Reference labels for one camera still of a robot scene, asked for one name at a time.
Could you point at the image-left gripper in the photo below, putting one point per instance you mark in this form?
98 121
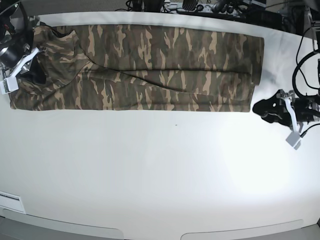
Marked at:
11 55

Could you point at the black equipment box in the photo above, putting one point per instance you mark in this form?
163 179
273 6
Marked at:
265 18

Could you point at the camouflage T-shirt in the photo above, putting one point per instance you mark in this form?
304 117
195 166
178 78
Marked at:
142 67

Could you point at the white label plate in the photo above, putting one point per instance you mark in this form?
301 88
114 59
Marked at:
11 202

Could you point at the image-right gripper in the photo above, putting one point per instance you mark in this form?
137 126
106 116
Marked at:
274 110

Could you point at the grey power strip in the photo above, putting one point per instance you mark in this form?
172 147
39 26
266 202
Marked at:
201 9

